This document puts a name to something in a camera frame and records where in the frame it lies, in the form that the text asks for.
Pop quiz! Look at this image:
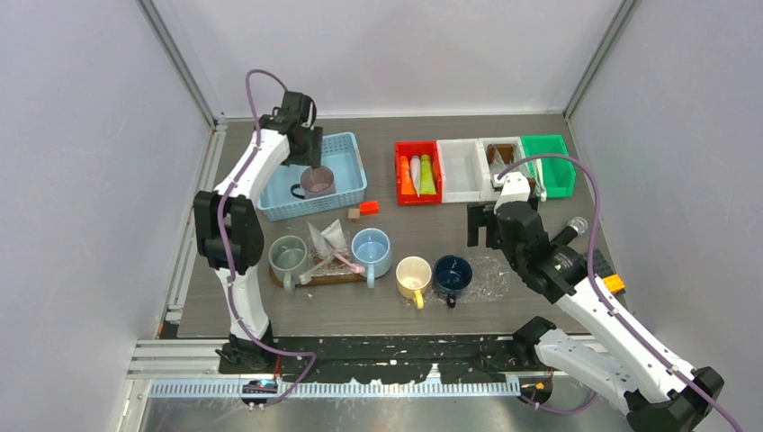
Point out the mauve mug black handle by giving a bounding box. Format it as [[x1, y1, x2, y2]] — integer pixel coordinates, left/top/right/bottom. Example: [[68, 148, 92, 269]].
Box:
[[291, 166, 337, 200]]

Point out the dark blue mug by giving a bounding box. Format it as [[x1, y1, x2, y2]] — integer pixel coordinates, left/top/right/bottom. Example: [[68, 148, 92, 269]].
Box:
[[433, 255, 473, 309]]

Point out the cream mug yellow handle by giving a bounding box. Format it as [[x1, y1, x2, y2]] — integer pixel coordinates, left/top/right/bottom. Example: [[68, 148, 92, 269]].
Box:
[[395, 256, 432, 310]]

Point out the white toothpaste tube red cap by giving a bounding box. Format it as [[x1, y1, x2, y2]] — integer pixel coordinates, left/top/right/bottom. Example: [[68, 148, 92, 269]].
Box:
[[308, 223, 332, 260]]

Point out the light blue mug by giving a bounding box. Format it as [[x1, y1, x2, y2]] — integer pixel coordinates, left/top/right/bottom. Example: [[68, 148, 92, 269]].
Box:
[[351, 228, 392, 289]]

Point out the grey-green mug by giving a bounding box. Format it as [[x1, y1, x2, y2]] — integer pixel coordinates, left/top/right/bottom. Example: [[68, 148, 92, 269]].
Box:
[[268, 235, 309, 293]]

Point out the clear textured acrylic holder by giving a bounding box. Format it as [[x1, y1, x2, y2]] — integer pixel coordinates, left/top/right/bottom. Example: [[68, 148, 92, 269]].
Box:
[[300, 231, 354, 284]]

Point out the pink toothbrush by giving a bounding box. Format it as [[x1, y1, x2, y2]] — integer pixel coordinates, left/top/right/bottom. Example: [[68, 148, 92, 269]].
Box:
[[332, 250, 365, 275]]

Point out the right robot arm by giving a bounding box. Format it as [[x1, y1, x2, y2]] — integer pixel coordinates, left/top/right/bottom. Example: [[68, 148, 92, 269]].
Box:
[[467, 200, 724, 431]]

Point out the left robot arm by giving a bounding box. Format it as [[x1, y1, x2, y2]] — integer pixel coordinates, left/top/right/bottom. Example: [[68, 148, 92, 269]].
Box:
[[193, 91, 323, 373]]

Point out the clear textured oval tray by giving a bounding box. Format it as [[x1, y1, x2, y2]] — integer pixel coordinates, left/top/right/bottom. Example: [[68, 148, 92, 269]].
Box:
[[425, 256, 511, 306]]

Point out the yellow-green toothpaste tube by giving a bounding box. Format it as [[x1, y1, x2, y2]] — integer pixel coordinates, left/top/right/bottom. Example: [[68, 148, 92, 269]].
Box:
[[419, 155, 436, 195]]

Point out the orange toothpaste tube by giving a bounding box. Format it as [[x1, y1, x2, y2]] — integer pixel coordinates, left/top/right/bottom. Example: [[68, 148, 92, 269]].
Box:
[[398, 156, 417, 195]]

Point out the small white toothpaste tube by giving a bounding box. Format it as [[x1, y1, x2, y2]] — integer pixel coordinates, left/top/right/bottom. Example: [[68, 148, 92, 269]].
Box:
[[409, 156, 421, 196]]

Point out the oval wooden tray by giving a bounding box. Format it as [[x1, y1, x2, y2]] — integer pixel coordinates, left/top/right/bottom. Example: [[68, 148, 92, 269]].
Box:
[[292, 261, 366, 288]]

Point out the light blue perforated basket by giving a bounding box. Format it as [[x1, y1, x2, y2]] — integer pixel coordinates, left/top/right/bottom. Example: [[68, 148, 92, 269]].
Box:
[[256, 132, 368, 221]]

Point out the white plastic bin left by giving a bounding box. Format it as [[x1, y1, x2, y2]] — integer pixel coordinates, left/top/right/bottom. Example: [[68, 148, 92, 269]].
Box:
[[436, 139, 488, 203]]

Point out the white plastic bin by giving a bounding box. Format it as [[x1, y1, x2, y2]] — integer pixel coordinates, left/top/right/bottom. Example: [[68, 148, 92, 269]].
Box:
[[436, 139, 488, 203], [480, 137, 525, 201]]

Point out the black microphone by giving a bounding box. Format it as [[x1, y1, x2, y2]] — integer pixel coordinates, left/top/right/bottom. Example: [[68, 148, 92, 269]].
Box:
[[551, 216, 588, 247]]

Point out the white plastic bin right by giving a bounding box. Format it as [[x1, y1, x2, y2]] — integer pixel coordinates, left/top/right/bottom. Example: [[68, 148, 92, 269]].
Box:
[[480, 137, 525, 201]]

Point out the green plastic bin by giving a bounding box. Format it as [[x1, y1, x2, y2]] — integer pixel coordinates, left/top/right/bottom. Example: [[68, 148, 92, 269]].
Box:
[[521, 135, 576, 200]]

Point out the small wooden cube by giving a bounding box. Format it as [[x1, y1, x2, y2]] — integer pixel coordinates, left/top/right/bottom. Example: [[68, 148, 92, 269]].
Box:
[[347, 208, 361, 223]]

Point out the orange block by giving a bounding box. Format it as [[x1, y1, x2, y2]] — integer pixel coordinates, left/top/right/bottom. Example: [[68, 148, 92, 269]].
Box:
[[358, 201, 381, 216]]

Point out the dark grey studded baseplate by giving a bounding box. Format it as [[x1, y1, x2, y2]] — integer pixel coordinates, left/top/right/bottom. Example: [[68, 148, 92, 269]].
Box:
[[592, 248, 616, 278]]

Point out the red plastic bin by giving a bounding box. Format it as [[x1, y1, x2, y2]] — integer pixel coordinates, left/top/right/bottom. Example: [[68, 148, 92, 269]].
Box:
[[394, 141, 443, 206]]

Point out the yellow toy brick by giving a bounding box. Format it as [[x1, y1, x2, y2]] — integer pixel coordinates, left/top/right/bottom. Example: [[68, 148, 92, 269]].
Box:
[[602, 274, 625, 294]]

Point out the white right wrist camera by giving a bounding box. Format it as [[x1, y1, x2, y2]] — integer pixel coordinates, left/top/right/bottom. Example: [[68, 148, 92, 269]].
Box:
[[493, 171, 531, 213]]

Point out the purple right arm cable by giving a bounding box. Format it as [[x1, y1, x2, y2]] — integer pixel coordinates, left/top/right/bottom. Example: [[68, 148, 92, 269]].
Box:
[[496, 153, 746, 432]]

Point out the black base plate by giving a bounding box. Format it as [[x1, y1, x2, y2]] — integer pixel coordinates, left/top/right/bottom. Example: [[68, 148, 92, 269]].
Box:
[[216, 335, 547, 384]]

